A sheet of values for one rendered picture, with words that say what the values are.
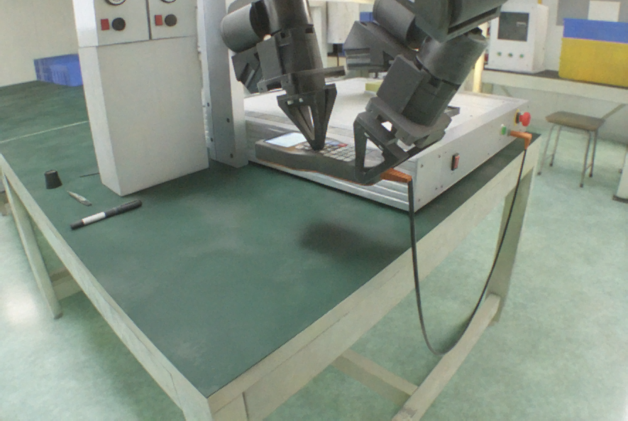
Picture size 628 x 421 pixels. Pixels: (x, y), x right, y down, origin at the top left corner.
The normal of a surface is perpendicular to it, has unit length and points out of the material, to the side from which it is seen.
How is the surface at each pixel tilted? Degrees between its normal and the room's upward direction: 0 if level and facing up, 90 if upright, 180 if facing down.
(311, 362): 90
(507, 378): 0
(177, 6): 90
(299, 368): 90
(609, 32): 90
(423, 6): 111
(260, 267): 0
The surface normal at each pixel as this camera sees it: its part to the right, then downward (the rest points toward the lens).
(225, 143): -0.67, 0.29
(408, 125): 0.36, -0.69
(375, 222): -0.02, -0.92
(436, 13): -0.85, 0.48
